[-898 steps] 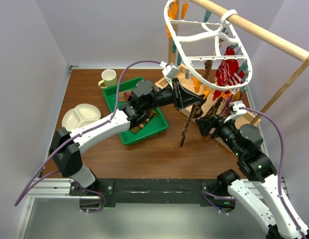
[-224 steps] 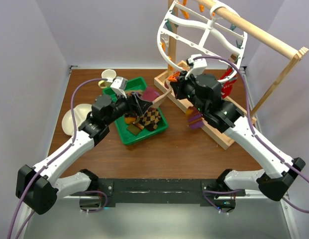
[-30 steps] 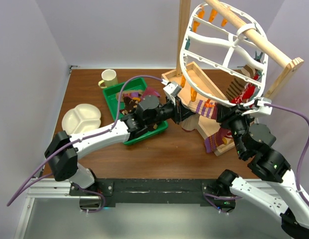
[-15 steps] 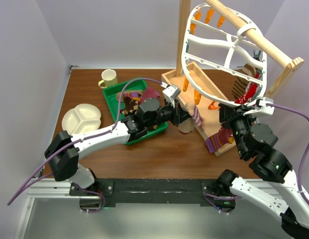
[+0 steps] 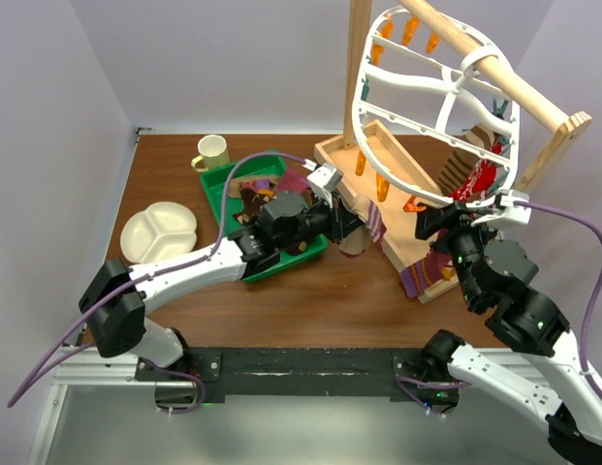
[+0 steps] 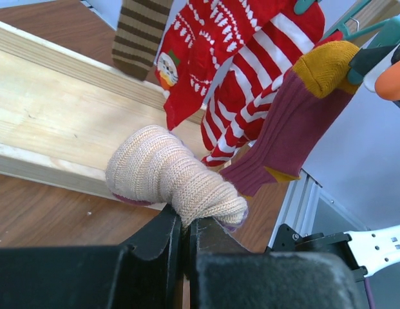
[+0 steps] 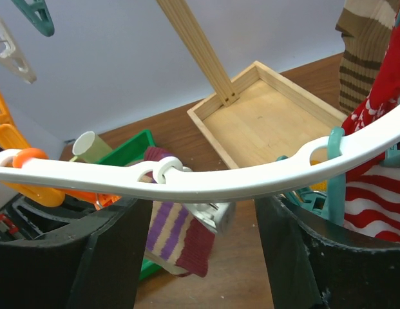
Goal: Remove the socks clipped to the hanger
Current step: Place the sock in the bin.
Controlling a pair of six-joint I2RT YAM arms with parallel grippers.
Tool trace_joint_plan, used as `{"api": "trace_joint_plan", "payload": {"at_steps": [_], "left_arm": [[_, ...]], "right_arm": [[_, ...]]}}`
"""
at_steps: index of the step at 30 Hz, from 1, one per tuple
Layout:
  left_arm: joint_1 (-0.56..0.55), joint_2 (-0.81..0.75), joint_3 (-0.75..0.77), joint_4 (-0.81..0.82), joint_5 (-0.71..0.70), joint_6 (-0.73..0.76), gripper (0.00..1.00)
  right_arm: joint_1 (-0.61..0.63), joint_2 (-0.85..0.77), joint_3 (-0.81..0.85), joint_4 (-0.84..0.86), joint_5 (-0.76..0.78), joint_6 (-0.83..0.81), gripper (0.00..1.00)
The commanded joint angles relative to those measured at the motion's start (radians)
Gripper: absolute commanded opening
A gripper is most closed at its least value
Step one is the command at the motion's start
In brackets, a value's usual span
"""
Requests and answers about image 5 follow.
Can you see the cream maroon purple sock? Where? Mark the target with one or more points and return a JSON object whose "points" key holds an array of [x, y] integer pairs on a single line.
{"points": [[370, 232]]}

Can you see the aluminium frame rail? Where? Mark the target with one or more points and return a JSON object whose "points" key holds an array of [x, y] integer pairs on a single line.
{"points": [[86, 369]]}

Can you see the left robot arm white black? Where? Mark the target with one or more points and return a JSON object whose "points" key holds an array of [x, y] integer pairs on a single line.
{"points": [[118, 299]]}

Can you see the wooden hanger stand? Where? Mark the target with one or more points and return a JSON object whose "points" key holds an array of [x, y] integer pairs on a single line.
{"points": [[546, 133]]}

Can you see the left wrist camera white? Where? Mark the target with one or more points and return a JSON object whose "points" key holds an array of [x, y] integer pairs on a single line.
{"points": [[324, 178]]}

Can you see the cream divided plate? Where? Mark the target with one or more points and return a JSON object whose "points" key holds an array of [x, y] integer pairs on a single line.
{"points": [[162, 231]]}

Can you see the orange plastic clothes peg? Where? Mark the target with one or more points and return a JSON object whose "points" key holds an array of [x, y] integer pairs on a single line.
{"points": [[412, 206]]}

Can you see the cream yellow mug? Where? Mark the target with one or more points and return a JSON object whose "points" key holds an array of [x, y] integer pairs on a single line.
{"points": [[212, 154]]}

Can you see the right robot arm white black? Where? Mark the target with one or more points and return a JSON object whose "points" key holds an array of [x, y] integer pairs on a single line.
{"points": [[568, 406]]}

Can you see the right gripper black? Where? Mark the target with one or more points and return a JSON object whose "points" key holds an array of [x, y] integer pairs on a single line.
{"points": [[427, 221]]}

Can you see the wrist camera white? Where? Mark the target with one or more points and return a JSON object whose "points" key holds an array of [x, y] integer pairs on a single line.
{"points": [[324, 178], [506, 209]]}

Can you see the brown striped sock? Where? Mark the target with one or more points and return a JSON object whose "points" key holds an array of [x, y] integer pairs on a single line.
{"points": [[460, 162]]}

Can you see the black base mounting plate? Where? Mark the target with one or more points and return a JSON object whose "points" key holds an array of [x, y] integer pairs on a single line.
{"points": [[359, 372]]}

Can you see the white round clip hanger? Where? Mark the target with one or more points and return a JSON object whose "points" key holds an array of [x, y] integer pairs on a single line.
{"points": [[410, 72]]}

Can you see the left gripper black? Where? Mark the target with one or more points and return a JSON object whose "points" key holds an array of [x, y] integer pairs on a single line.
{"points": [[339, 219]]}

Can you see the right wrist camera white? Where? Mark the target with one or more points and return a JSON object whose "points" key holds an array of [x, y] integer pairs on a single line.
{"points": [[506, 209]]}

